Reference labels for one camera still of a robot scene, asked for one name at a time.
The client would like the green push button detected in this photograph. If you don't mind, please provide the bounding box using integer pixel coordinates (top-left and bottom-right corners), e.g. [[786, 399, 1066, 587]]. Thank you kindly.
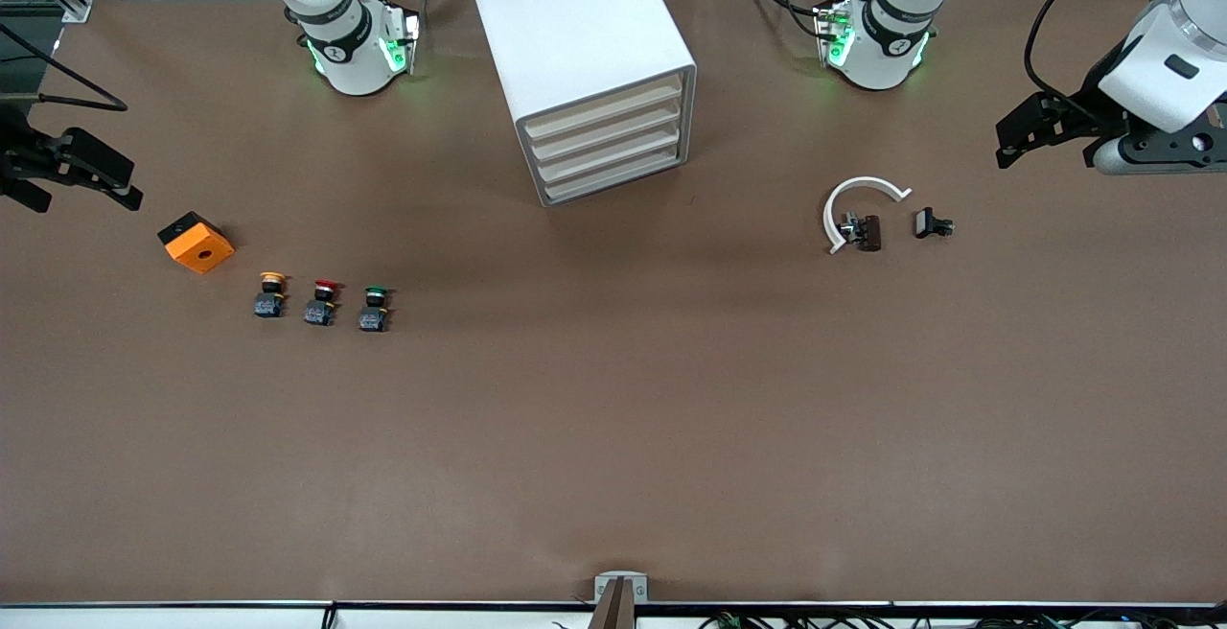
[[359, 286, 393, 334]]

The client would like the white plastic drawer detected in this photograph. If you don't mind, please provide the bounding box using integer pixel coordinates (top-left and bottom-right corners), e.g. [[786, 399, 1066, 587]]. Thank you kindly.
[[529, 100, 684, 162], [542, 145, 686, 205], [535, 123, 684, 183], [522, 73, 684, 139]]

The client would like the yellow push button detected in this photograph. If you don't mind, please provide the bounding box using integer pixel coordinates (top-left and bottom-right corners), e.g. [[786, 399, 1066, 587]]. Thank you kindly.
[[254, 270, 289, 319]]

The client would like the red push button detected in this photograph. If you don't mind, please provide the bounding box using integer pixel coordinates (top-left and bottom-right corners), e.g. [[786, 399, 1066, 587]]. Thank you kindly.
[[303, 278, 340, 327]]

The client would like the white drawer cabinet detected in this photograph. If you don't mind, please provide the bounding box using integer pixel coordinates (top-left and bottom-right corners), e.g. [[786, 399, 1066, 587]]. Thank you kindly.
[[463, 0, 698, 208]]

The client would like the orange box with hole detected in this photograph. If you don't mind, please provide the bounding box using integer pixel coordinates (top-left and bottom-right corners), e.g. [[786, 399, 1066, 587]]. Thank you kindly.
[[157, 211, 236, 275]]

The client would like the brown electrical component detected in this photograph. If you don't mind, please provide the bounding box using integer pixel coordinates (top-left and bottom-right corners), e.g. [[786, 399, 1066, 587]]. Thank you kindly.
[[839, 212, 883, 253]]

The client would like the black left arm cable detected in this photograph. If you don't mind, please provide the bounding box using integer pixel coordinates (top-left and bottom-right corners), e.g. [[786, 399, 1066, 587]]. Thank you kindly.
[[1024, 0, 1132, 122]]

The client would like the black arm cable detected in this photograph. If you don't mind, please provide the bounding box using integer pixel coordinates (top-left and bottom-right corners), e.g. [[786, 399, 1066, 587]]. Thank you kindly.
[[0, 23, 128, 112], [1024, 0, 1132, 122]]

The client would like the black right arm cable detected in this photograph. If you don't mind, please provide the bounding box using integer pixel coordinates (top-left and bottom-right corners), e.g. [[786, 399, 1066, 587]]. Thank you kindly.
[[0, 23, 128, 112]]

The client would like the white curved plastic ring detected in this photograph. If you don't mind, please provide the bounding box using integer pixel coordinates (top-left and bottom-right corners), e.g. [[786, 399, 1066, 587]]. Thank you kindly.
[[822, 175, 914, 256]]

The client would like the white table edge rail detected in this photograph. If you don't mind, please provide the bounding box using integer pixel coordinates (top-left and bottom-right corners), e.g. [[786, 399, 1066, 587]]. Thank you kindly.
[[0, 600, 1227, 629]]

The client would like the grey metal bracket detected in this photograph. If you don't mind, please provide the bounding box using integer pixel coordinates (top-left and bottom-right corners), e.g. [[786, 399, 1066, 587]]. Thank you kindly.
[[589, 571, 650, 629]]

